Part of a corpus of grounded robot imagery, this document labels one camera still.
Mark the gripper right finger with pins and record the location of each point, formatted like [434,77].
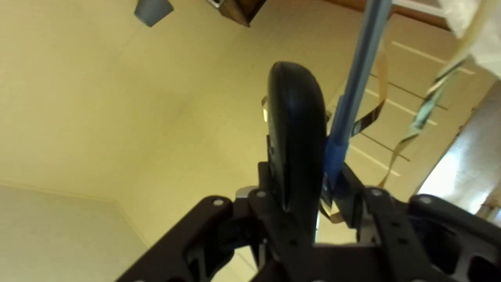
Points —
[430,235]

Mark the blue grey pole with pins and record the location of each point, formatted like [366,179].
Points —
[362,66]

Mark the black remote control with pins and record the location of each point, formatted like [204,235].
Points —
[297,125]

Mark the green ribbon strip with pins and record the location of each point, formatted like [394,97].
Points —
[424,111]

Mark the white plastic bag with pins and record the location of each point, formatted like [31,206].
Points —
[483,35]

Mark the brown wooden box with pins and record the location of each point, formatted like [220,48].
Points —
[238,8]

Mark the stainless steel appliance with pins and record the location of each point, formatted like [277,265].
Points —
[465,164]

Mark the grey cup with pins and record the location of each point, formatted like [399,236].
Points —
[152,11]

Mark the tan ribbon strip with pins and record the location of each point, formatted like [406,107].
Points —
[381,74]

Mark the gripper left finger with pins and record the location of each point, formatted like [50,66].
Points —
[203,231]

